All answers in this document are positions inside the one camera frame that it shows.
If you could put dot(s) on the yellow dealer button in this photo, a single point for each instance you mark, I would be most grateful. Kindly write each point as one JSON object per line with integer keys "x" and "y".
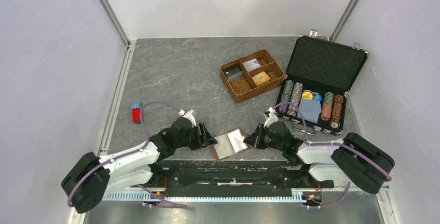
{"x": 307, "y": 95}

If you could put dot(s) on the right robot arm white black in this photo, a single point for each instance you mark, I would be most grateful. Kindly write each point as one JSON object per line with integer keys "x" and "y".
{"x": 351, "y": 159}

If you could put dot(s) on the purple green chip row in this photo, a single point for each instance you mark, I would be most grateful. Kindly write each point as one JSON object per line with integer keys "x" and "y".
{"x": 285, "y": 96}

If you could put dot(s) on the white card stack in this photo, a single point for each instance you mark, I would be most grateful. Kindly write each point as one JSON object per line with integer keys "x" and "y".
{"x": 251, "y": 65}

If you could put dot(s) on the black poker chip case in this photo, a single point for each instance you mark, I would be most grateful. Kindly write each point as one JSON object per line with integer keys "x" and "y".
{"x": 323, "y": 66}

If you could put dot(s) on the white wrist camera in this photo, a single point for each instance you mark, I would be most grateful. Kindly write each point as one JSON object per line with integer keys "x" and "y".
{"x": 190, "y": 115}
{"x": 270, "y": 116}

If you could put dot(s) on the green pink chip row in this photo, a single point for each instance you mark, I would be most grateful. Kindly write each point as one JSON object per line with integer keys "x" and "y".
{"x": 327, "y": 106}

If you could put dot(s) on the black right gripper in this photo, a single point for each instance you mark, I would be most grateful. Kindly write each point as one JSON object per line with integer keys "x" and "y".
{"x": 255, "y": 139}

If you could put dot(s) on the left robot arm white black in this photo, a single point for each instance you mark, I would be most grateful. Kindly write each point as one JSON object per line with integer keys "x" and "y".
{"x": 92, "y": 178}

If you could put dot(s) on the brown poker chip row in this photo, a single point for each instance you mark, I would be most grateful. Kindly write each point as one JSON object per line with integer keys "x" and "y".
{"x": 337, "y": 111}

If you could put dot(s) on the brown leather card holder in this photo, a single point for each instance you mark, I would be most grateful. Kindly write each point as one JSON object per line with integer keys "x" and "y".
{"x": 230, "y": 144}

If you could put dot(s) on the woven wicker divided basket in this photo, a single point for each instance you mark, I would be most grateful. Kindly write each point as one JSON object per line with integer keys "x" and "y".
{"x": 244, "y": 88}

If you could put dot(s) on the tan card box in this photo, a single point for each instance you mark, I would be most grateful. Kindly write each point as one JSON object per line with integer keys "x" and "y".
{"x": 261, "y": 78}

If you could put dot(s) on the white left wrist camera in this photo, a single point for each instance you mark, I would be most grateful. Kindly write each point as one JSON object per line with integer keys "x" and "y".
{"x": 190, "y": 115}

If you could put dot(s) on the grey striped chip row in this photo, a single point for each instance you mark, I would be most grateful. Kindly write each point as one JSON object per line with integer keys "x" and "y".
{"x": 295, "y": 99}

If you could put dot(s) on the blue playing card deck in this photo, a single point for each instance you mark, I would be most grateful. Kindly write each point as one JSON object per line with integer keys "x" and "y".
{"x": 310, "y": 110}

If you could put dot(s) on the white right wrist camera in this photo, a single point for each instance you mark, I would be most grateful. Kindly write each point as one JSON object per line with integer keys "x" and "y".
{"x": 270, "y": 116}

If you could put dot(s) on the blue round dealer chip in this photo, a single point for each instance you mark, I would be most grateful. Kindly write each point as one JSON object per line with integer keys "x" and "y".
{"x": 317, "y": 97}

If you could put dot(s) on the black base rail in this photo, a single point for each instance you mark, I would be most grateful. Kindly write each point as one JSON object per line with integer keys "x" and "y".
{"x": 198, "y": 178}

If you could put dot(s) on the red blue toy block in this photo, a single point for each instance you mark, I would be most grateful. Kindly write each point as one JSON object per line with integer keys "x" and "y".
{"x": 136, "y": 111}

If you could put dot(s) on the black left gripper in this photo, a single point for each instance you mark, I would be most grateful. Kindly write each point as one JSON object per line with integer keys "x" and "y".
{"x": 204, "y": 140}

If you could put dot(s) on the black card stack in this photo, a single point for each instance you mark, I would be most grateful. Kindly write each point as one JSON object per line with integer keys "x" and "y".
{"x": 233, "y": 72}

